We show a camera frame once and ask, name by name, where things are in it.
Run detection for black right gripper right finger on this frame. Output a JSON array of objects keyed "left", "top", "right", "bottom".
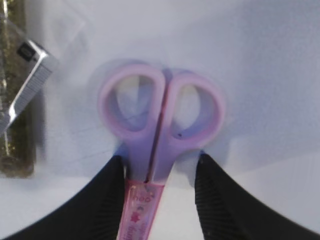
[{"left": 194, "top": 152, "right": 320, "bottom": 240}]

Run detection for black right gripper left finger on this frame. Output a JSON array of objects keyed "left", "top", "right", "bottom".
[{"left": 7, "top": 155, "right": 125, "bottom": 240}]

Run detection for pink purple scissors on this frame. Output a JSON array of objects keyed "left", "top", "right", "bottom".
[{"left": 98, "top": 64, "right": 226, "bottom": 240}]

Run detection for gold glitter pen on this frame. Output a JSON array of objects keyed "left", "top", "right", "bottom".
[{"left": 0, "top": 0, "right": 38, "bottom": 179}]

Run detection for clear plastic ruler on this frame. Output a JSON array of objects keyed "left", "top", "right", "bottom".
[{"left": 0, "top": 16, "right": 85, "bottom": 134}]

